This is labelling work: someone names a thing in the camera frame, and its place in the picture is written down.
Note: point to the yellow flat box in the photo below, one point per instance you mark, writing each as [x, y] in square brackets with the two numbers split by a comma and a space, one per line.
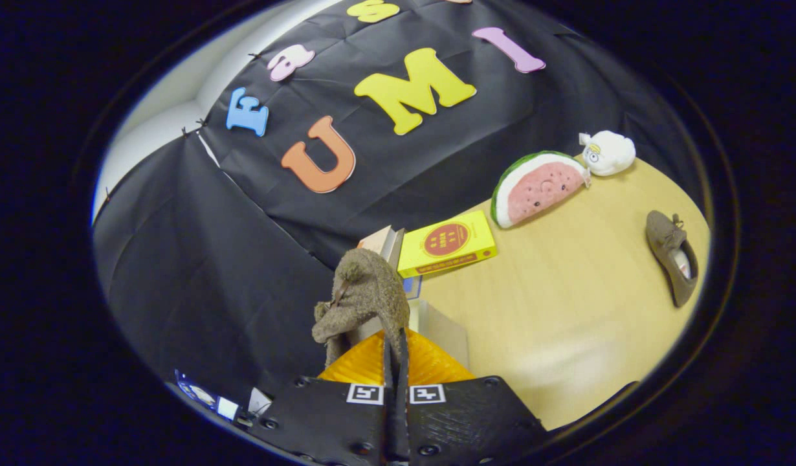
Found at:
[446, 244]

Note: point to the brown fuzzy slipper shoe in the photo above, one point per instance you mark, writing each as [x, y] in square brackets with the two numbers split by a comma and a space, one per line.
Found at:
[671, 249]
[365, 291]

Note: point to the beige book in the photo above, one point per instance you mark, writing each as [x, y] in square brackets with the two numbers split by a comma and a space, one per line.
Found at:
[380, 243]

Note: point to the white plush toy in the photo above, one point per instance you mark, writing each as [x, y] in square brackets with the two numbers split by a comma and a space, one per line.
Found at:
[610, 152]

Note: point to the watermelon slice plush toy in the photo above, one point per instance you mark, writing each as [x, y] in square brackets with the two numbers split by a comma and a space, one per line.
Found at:
[540, 188]

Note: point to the computer monitor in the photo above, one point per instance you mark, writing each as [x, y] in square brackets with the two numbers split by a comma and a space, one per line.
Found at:
[207, 396]

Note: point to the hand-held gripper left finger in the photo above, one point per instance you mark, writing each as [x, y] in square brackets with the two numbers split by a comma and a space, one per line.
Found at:
[327, 421]

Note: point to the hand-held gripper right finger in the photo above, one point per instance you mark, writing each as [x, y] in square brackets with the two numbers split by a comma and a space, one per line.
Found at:
[469, 421]

